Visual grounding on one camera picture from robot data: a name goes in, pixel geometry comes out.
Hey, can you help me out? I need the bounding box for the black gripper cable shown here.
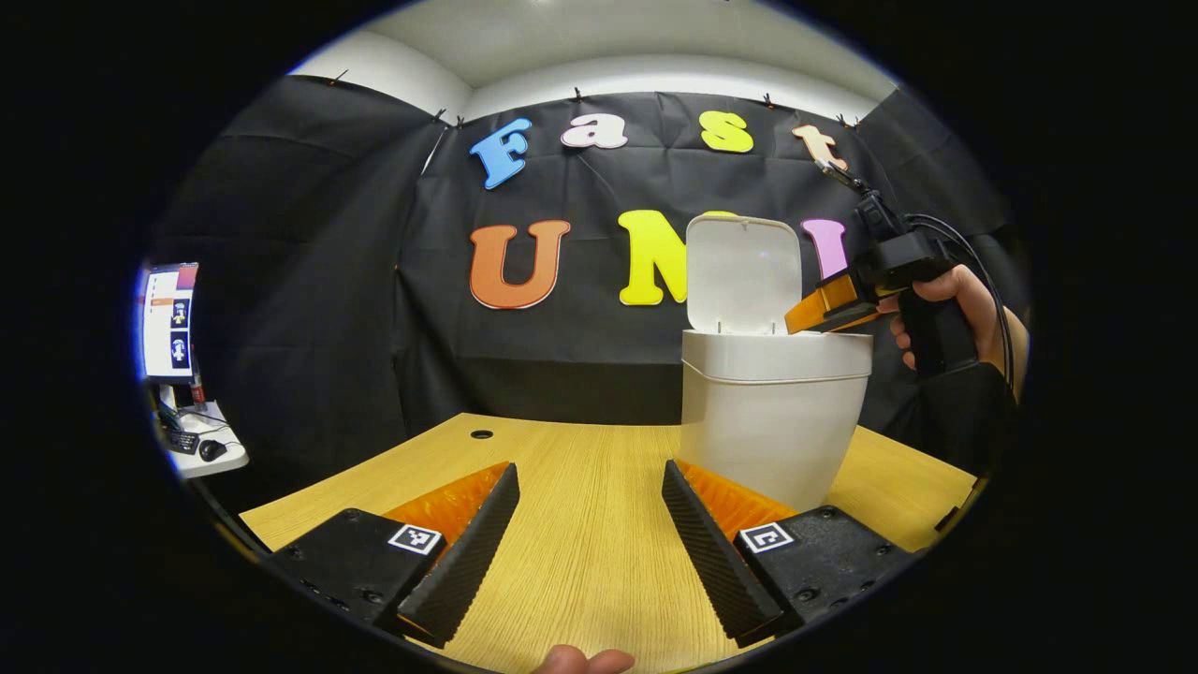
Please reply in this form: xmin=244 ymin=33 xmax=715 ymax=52
xmin=903 ymin=213 xmax=1019 ymax=389

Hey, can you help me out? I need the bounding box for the computer monitor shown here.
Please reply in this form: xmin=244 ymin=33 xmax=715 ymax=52
xmin=139 ymin=263 xmax=200 ymax=385

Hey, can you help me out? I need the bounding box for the white desktop garbage bin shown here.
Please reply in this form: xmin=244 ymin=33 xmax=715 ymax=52
xmin=680 ymin=213 xmax=874 ymax=513

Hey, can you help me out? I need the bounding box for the wooden desktop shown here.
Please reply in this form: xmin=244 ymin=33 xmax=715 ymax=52
xmin=239 ymin=413 xmax=979 ymax=674

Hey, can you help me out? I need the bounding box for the black backdrop cloth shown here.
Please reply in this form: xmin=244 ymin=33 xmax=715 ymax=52
xmin=140 ymin=73 xmax=1030 ymax=488

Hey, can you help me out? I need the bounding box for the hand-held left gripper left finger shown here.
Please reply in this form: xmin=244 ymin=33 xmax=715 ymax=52
xmin=269 ymin=461 xmax=521 ymax=649

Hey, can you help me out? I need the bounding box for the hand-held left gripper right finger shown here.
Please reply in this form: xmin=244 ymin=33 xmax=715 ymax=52
xmin=661 ymin=459 xmax=918 ymax=649

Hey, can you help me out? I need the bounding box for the white side table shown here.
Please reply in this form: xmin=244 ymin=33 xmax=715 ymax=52
xmin=154 ymin=401 xmax=250 ymax=480

